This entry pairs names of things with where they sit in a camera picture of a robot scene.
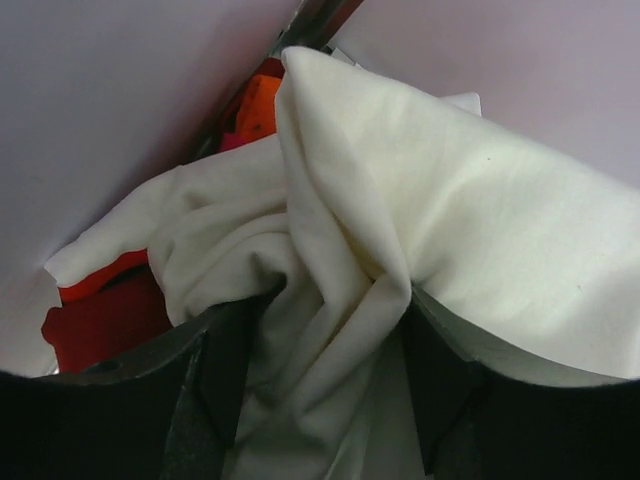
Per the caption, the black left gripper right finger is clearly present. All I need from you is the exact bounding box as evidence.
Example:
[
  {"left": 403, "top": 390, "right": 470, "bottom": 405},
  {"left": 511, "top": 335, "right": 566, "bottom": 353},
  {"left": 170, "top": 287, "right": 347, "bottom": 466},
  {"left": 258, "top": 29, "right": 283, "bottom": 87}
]
[{"left": 400, "top": 290, "right": 639, "bottom": 479}]

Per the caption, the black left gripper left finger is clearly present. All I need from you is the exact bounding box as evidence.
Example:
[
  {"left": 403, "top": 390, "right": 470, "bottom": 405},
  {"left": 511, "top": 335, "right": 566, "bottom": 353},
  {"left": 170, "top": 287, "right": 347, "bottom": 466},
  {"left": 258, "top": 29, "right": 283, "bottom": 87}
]
[{"left": 1, "top": 293, "right": 273, "bottom": 479}]

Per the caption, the cream white t shirt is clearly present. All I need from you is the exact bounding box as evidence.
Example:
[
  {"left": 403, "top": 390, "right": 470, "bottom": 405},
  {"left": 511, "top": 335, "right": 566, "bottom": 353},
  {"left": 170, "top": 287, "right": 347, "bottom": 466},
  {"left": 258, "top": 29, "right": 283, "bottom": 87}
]
[{"left": 45, "top": 47, "right": 639, "bottom": 479}]

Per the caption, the dark red folded t shirt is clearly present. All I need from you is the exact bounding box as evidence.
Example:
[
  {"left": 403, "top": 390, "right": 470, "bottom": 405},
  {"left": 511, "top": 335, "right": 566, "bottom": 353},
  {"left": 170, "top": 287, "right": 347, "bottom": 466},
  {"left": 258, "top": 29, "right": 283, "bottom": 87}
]
[{"left": 41, "top": 265, "right": 172, "bottom": 373}]

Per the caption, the pink folded t shirt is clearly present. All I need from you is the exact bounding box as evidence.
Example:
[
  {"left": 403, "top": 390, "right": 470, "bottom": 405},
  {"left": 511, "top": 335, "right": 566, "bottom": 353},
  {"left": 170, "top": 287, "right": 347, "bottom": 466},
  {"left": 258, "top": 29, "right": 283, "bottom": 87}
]
[{"left": 218, "top": 132, "right": 246, "bottom": 153}]

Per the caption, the left corner aluminium post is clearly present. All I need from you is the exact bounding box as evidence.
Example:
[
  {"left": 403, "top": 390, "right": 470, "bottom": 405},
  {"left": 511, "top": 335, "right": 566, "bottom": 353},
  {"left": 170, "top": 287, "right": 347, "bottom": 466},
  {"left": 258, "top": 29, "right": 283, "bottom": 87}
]
[{"left": 185, "top": 1, "right": 362, "bottom": 163}]

